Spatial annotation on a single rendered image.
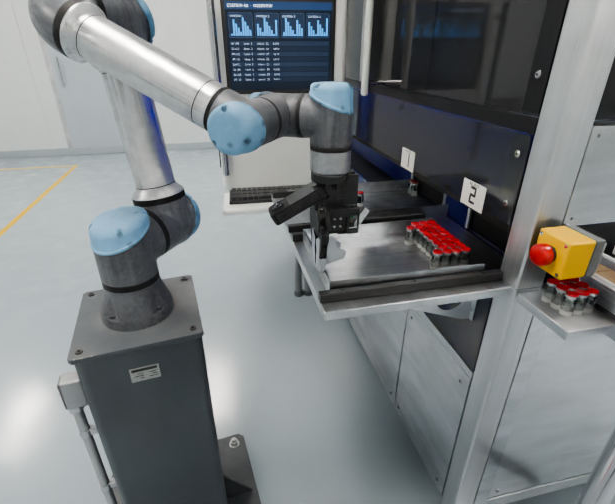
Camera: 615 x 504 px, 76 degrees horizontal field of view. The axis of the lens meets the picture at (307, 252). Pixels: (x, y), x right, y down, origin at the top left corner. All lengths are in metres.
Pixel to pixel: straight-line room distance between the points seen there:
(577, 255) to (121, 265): 0.84
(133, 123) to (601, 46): 0.83
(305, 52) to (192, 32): 4.59
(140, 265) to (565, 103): 0.82
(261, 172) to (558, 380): 1.22
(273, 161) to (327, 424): 1.07
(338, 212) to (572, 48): 0.45
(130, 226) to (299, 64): 0.99
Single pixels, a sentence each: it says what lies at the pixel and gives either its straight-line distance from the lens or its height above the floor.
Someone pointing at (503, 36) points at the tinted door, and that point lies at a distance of 0.97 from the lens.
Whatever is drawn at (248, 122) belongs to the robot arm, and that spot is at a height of 1.23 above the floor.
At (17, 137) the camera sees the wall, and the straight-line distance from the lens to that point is 6.74.
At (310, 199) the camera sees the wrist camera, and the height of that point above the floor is 1.07.
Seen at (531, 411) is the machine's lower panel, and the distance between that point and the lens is 1.24.
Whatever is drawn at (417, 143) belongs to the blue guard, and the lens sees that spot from 1.23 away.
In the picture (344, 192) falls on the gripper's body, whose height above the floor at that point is 1.08.
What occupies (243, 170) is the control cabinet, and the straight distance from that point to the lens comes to 1.66.
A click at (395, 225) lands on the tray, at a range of 1.08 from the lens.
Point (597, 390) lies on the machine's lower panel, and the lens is 1.35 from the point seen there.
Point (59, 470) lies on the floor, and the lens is 1.82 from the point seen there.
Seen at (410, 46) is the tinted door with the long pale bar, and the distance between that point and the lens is 1.32.
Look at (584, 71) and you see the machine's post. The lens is 0.82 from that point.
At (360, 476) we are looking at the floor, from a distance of 1.59.
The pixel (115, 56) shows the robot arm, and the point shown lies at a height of 1.31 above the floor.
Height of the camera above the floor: 1.32
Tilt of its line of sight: 27 degrees down
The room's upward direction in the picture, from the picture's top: straight up
